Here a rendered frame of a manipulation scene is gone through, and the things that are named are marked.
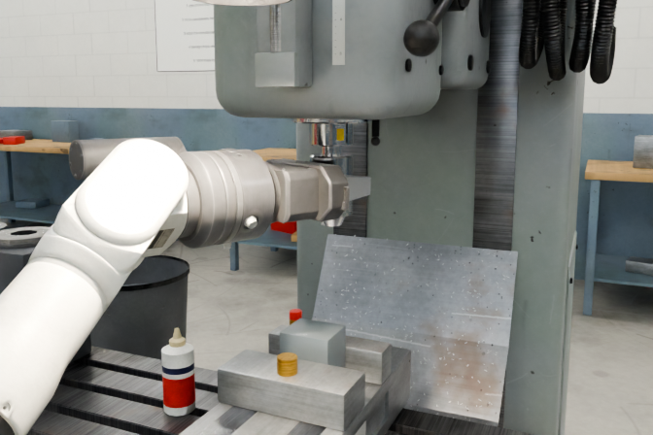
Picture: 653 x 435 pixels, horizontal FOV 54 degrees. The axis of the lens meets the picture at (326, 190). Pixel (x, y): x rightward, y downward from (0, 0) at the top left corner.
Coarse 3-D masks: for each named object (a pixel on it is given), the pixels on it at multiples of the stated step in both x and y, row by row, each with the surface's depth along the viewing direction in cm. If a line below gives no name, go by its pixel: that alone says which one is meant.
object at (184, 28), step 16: (160, 0) 570; (176, 0) 564; (192, 0) 557; (160, 16) 573; (176, 16) 566; (192, 16) 560; (208, 16) 553; (160, 32) 575; (176, 32) 569; (192, 32) 562; (208, 32) 556; (160, 48) 577; (176, 48) 571; (192, 48) 564; (208, 48) 558; (160, 64) 580; (176, 64) 573; (192, 64) 566; (208, 64) 560
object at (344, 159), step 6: (312, 156) 68; (318, 156) 67; (324, 156) 67; (330, 156) 67; (336, 156) 67; (342, 156) 67; (348, 156) 68; (318, 162) 67; (324, 162) 67; (330, 162) 67; (336, 162) 67; (342, 162) 67; (348, 162) 68
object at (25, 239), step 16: (0, 224) 99; (0, 240) 89; (16, 240) 89; (32, 240) 90; (0, 256) 88; (16, 256) 86; (0, 272) 88; (16, 272) 87; (0, 288) 88; (80, 352) 97
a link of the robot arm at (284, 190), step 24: (240, 168) 57; (264, 168) 59; (288, 168) 62; (312, 168) 63; (336, 168) 63; (240, 192) 56; (264, 192) 58; (288, 192) 60; (312, 192) 62; (336, 192) 62; (240, 216) 57; (264, 216) 59; (288, 216) 60; (312, 216) 63; (336, 216) 64; (240, 240) 60
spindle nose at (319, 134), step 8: (312, 128) 67; (320, 128) 66; (328, 128) 66; (336, 128) 66; (344, 128) 67; (352, 128) 68; (312, 136) 67; (320, 136) 67; (328, 136) 66; (336, 136) 66; (344, 136) 67; (352, 136) 68; (312, 144) 68; (320, 144) 67; (328, 144) 66; (336, 144) 66; (344, 144) 67; (352, 144) 68
